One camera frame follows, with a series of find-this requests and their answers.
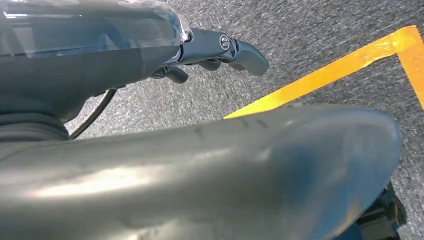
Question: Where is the yellow floor tape square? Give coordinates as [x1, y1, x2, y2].
[223, 24, 424, 120]

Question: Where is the dark robot foot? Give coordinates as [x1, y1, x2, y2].
[334, 181, 408, 240]

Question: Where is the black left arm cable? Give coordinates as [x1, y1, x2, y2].
[68, 88, 117, 141]

